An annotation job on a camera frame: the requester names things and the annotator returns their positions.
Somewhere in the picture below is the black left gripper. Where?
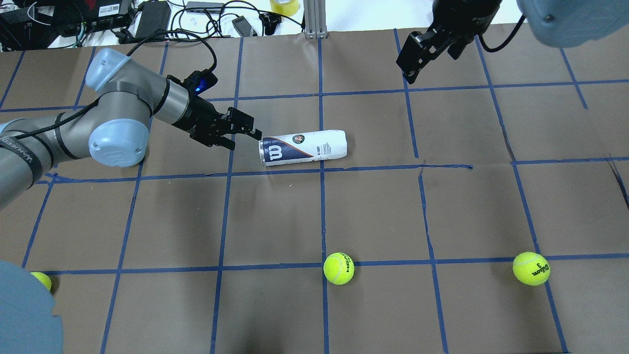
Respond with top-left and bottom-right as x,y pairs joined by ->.
173,97 -> 262,151

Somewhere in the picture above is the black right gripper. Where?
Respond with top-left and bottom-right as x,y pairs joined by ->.
396,0 -> 501,85

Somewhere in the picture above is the white blue tennis ball can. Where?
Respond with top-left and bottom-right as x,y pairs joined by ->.
258,130 -> 347,167

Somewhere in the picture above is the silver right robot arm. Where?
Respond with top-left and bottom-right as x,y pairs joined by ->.
396,0 -> 629,84

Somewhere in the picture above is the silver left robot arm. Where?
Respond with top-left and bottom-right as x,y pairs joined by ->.
0,48 -> 261,207

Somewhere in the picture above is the tennis ball table centre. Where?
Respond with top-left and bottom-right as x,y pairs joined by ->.
323,252 -> 355,285

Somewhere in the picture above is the tennis ball far corner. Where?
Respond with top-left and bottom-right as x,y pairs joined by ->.
30,271 -> 52,292

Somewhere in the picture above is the tennis ball near near base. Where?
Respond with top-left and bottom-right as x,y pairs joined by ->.
512,252 -> 550,286

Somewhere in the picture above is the yellow tape roll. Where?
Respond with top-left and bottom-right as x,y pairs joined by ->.
269,0 -> 300,17

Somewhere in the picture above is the aluminium frame post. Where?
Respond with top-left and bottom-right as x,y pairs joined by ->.
303,0 -> 329,39

